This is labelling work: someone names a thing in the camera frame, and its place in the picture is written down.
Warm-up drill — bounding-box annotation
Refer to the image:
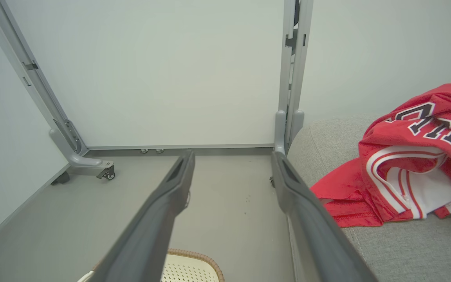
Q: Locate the red white sports jersey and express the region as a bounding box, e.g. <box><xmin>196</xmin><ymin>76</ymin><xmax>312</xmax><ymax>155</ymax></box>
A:
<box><xmin>310</xmin><ymin>83</ymin><xmax>451</xmax><ymax>229</ymax></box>

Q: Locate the white partition panel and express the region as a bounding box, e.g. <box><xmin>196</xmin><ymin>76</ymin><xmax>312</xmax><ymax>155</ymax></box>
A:
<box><xmin>5</xmin><ymin>0</ymin><xmax>285</xmax><ymax>150</ymax></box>

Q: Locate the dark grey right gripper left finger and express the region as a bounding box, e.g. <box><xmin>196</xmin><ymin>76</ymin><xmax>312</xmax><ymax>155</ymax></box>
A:
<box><xmin>88</xmin><ymin>150</ymin><xmax>196</xmax><ymax>282</ymax></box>

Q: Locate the grey partition post caster foot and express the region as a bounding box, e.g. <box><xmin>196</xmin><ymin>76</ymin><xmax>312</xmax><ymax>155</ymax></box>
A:
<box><xmin>0</xmin><ymin>0</ymin><xmax>115</xmax><ymax>186</ymax></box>
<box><xmin>269</xmin><ymin>0</ymin><xmax>314</xmax><ymax>188</ymax></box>

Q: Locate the grey fabric sofa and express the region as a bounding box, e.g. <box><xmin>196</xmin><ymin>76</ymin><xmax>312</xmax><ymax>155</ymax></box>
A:
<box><xmin>286</xmin><ymin>114</ymin><xmax>451</xmax><ymax>282</ymax></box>

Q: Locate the white perforated basket brown rim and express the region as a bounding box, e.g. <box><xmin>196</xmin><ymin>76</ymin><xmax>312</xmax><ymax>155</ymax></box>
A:
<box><xmin>78</xmin><ymin>248</ymin><xmax>225</xmax><ymax>282</ymax></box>

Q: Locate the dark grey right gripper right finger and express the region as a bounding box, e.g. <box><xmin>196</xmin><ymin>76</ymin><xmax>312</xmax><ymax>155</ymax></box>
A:
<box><xmin>270</xmin><ymin>151</ymin><xmax>379</xmax><ymax>282</ymax></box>

